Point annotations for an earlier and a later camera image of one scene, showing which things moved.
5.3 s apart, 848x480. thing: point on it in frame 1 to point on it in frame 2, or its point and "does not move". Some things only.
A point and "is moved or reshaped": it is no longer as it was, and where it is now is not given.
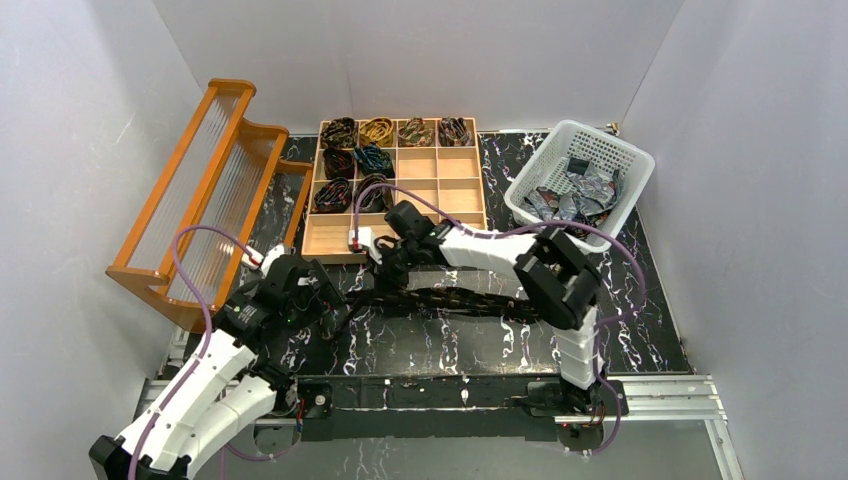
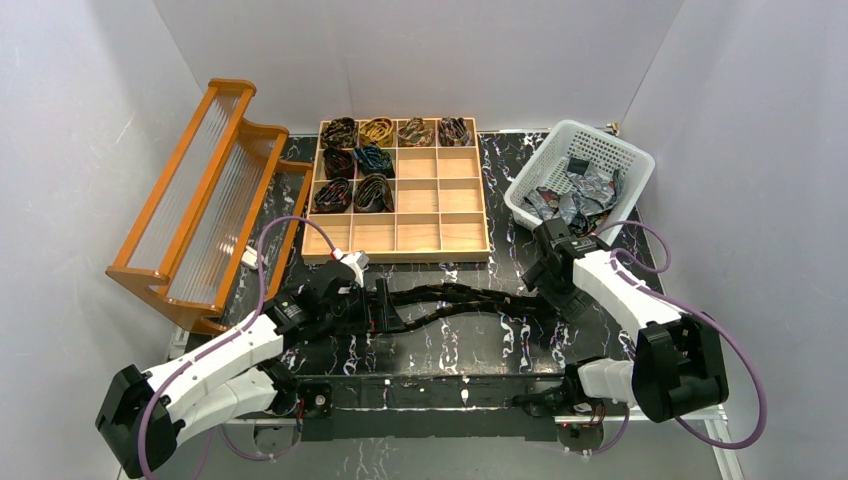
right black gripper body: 385,250 to 563,306
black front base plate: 439,405 does not move
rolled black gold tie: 339,133 does not move
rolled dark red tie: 339,163 does not move
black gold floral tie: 452,298 is moved or reshaped
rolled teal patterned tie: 371,159 does not move
